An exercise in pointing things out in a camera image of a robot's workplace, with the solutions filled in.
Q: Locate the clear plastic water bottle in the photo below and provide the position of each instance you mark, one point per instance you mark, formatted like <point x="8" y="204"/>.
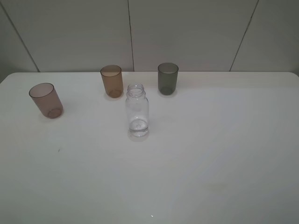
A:
<point x="137" y="110"/>

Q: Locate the grey translucent cup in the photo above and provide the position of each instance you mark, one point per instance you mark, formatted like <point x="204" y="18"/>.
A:
<point x="167" y="78"/>

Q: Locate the amber translucent cup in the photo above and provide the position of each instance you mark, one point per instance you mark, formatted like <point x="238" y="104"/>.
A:
<point x="112" y="80"/>

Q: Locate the pink translucent cup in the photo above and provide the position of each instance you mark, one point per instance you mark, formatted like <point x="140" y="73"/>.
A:
<point x="46" y="99"/>

